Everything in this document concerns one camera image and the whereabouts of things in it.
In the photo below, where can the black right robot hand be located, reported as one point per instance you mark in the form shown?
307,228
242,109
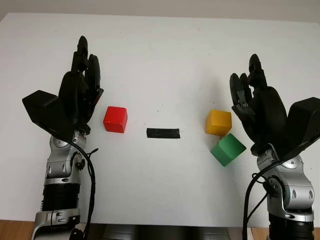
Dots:
267,112

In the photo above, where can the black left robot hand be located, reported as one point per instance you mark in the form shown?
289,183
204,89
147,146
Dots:
72,95

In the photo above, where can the red cube block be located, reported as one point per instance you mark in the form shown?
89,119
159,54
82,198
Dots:
115,118

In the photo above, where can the yellow cube block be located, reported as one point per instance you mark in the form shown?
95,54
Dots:
218,122

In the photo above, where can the green cube block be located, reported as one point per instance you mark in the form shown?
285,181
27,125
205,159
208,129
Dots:
228,150

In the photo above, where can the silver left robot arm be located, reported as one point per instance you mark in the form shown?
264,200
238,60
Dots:
58,165

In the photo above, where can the black tape strip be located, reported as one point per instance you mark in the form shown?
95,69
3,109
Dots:
163,133

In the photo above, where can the dark robot torso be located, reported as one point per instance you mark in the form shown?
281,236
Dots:
165,233

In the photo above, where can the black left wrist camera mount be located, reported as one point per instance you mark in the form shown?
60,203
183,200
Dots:
45,107

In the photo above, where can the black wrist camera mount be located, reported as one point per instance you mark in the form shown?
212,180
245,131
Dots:
305,120
45,107

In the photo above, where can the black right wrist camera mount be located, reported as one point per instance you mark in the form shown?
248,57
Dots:
305,120

